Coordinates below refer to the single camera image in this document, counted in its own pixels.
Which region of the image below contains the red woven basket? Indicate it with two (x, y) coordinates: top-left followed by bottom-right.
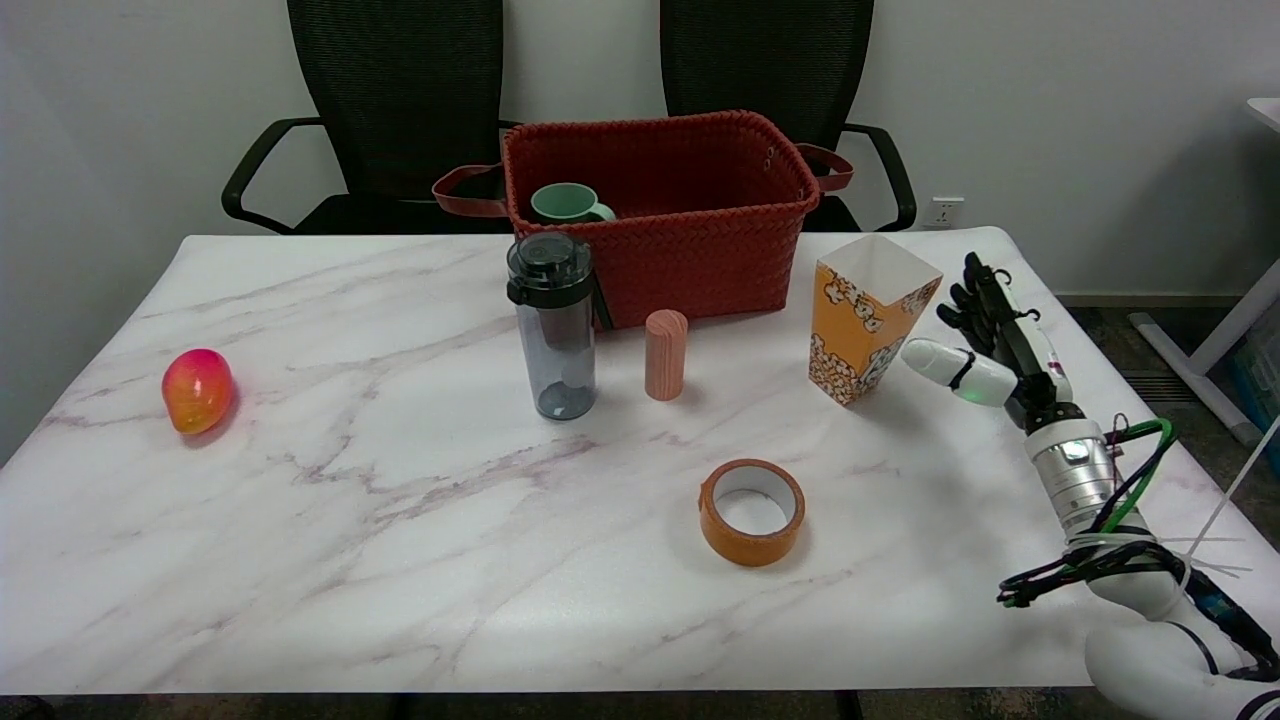
(432, 110), (856, 331)

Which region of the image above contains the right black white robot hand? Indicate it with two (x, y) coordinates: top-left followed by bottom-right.
(901, 252), (1084, 433)

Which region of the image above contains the green mug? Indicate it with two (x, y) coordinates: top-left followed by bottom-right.
(530, 183), (617, 225)

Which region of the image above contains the grey water bottle black lid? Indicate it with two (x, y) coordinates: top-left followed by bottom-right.
(505, 231), (599, 422)

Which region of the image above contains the red yellow mango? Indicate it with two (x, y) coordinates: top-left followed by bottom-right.
(161, 348), (236, 435)

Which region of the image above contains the orange tape roll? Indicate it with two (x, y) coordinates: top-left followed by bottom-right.
(698, 459), (807, 568)

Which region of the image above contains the black and green cable bundle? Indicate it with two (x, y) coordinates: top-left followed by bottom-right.
(997, 415), (1280, 681)

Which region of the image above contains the pink wooden cylinder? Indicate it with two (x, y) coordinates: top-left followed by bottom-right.
(644, 309), (690, 402)

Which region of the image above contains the orange popcorn box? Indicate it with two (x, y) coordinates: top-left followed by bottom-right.
(808, 233), (944, 407)

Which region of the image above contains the black mesh office chair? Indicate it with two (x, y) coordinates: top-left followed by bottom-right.
(659, 0), (918, 233)
(221, 0), (521, 236)

